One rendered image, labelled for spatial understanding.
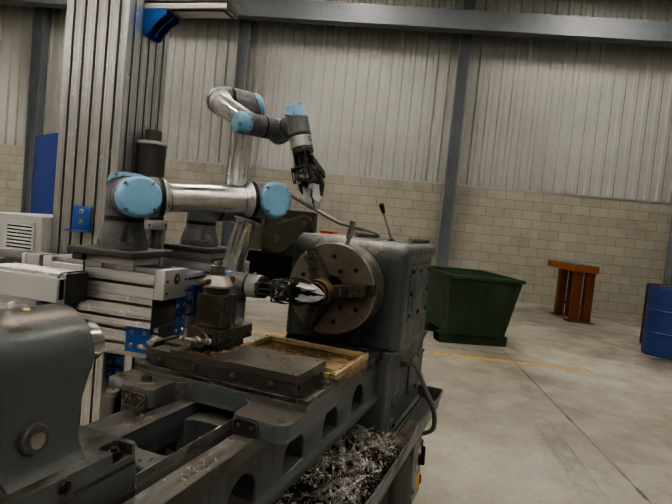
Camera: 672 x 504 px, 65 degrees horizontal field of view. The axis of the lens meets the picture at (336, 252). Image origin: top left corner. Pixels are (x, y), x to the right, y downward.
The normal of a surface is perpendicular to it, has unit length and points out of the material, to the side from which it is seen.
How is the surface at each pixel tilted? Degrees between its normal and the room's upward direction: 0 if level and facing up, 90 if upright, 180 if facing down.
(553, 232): 90
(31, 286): 90
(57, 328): 51
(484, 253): 90
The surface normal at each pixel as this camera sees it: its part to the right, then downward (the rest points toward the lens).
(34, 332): 0.78, -0.54
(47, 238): 0.97, 0.11
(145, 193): 0.41, 0.10
